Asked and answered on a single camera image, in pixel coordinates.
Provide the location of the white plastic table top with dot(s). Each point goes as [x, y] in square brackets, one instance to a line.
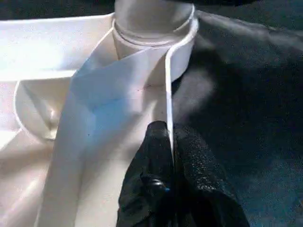
[35, 47]

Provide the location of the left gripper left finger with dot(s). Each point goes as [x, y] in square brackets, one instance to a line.
[146, 179]

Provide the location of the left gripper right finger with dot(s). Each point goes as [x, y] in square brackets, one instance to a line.
[203, 184]

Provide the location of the white plastic table leg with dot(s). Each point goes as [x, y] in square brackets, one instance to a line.
[146, 19]

